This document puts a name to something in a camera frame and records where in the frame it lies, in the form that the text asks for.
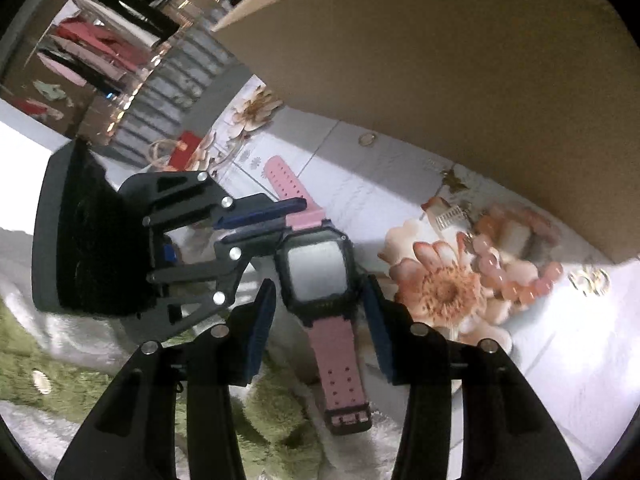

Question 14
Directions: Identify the grey ribbed panel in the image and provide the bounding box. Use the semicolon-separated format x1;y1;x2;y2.
117;25;251;167

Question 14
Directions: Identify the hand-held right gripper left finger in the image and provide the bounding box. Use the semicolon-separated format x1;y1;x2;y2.
54;279;277;480

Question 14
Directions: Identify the green and white fleece cloth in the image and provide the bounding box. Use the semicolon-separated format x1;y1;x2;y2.
0;225;401;480

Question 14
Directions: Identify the glass bead bracelet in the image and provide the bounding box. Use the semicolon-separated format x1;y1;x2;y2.
457;205;566;311

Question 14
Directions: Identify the small silver comb charm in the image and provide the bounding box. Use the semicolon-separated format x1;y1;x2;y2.
435;205;473;233

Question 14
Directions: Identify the row of hanging clothes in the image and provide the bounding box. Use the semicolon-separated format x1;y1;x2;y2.
30;0;181;121

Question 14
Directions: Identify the gold looped earring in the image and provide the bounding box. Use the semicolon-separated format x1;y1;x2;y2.
570;267;611;296

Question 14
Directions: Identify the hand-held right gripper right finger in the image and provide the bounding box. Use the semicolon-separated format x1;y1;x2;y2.
362;275;585;480

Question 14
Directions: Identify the square smartwatch with strap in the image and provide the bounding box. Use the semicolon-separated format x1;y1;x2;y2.
262;156;373;435

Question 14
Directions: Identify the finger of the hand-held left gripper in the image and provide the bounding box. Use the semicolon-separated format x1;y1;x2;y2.
119;171;307;232
121;229;289;343

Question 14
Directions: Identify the brown cardboard box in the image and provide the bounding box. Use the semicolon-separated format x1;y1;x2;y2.
210;0;640;266

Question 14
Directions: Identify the red gift bag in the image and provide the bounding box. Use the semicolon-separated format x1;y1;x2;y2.
150;130;202;171

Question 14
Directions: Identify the gold star earring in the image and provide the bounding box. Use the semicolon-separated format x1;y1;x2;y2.
440;167;468;193

